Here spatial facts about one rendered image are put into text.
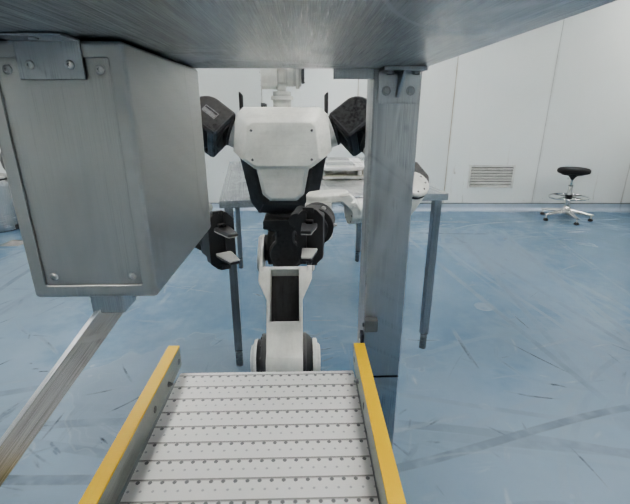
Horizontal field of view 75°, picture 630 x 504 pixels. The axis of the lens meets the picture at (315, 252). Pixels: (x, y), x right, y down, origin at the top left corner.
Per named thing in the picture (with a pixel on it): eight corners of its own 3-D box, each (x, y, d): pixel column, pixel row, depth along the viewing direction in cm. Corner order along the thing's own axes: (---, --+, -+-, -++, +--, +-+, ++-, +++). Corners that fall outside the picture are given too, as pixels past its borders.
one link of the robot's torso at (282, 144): (239, 199, 146) (233, 93, 135) (334, 199, 147) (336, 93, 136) (224, 221, 118) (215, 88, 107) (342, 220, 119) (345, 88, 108)
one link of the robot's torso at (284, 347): (257, 385, 124) (261, 243, 141) (315, 384, 124) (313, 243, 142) (251, 381, 110) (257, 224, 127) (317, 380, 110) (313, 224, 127)
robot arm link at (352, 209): (311, 231, 102) (361, 225, 105) (309, 195, 99) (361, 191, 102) (304, 225, 108) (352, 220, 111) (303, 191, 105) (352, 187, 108)
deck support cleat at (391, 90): (376, 103, 51) (378, 69, 50) (416, 103, 51) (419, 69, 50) (382, 103, 47) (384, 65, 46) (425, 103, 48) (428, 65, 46)
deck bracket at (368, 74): (331, 80, 53) (332, 42, 52) (370, 80, 53) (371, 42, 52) (333, 78, 50) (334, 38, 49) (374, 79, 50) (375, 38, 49)
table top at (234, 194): (229, 165, 324) (229, 161, 323) (364, 163, 341) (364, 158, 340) (219, 208, 184) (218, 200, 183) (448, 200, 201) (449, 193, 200)
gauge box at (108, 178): (133, 228, 56) (109, 69, 49) (211, 227, 56) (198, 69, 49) (33, 298, 35) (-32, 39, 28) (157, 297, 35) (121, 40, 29)
